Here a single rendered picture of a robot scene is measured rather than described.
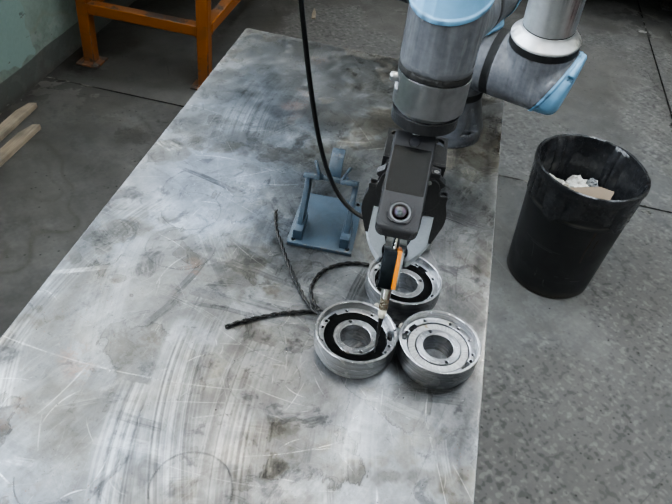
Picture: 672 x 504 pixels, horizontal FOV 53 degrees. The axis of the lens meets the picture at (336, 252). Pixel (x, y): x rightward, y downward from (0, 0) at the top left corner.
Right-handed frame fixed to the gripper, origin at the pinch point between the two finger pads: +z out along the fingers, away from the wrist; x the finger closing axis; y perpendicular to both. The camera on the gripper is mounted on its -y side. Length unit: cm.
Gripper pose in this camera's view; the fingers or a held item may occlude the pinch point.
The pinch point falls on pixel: (392, 259)
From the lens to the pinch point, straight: 83.1
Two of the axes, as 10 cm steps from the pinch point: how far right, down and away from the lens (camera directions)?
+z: -1.1, 7.3, 6.7
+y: 1.7, -6.5, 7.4
